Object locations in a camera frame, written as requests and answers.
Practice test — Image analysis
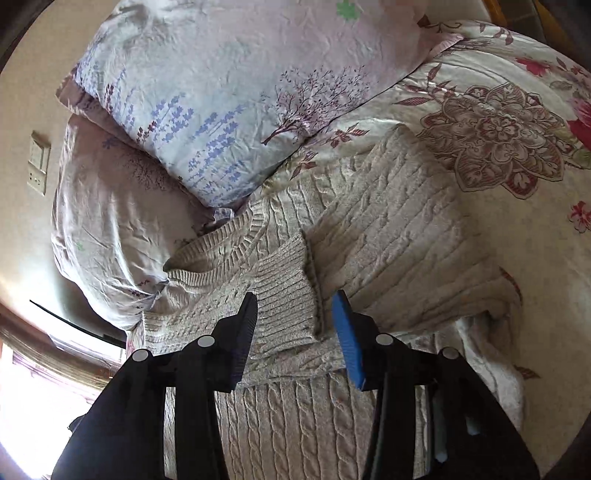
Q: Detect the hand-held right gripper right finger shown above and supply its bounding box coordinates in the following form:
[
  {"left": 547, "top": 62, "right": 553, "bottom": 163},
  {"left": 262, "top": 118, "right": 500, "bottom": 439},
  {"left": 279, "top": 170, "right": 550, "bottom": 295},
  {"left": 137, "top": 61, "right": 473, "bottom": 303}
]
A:
[{"left": 332, "top": 290, "right": 541, "bottom": 480}]

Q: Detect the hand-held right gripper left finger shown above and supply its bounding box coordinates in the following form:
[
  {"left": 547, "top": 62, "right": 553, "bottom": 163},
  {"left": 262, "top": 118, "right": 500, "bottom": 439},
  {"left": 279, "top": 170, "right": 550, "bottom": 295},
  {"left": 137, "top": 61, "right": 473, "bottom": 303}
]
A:
[{"left": 50, "top": 292, "right": 259, "bottom": 480}]

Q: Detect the beige cable-knit sweater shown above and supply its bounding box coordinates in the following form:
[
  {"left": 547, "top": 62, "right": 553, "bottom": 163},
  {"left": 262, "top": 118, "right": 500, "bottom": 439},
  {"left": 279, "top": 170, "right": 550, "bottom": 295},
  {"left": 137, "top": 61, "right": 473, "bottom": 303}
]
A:
[{"left": 141, "top": 124, "right": 525, "bottom": 480}]

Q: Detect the pale pink floral pillow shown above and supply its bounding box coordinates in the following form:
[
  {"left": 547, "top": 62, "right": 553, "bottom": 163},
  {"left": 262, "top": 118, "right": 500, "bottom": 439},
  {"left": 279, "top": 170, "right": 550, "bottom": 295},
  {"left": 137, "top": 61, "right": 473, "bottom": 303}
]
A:
[{"left": 52, "top": 113, "right": 237, "bottom": 331}]

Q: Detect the floral print duvet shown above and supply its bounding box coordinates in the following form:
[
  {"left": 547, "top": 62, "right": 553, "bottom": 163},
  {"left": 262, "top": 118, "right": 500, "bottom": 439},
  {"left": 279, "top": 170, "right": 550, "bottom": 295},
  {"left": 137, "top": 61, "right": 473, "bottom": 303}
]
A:
[{"left": 124, "top": 18, "right": 591, "bottom": 467}]

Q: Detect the lavender tree print pillow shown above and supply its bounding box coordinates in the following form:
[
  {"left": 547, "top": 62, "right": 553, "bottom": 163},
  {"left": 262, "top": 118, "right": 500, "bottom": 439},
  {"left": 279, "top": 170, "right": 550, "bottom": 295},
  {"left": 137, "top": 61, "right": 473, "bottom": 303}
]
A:
[{"left": 55, "top": 0, "right": 465, "bottom": 209}]

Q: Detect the wooden bed headboard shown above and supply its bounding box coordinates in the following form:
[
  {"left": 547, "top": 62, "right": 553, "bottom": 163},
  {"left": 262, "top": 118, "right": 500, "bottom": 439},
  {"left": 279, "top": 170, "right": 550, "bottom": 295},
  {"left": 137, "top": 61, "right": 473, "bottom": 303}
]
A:
[{"left": 482, "top": 0, "right": 561, "bottom": 29}]

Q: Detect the dark window frame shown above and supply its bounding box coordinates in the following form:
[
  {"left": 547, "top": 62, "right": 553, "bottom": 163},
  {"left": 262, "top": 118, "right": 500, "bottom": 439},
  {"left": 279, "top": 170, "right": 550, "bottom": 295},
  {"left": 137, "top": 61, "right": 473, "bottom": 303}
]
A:
[{"left": 30, "top": 299, "right": 128, "bottom": 348}]

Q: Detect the white wall switch plate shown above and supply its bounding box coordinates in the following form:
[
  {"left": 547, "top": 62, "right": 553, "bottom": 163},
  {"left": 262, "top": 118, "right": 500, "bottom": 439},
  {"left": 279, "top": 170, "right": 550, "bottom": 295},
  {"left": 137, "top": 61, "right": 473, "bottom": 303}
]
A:
[{"left": 30, "top": 131, "right": 52, "bottom": 172}]

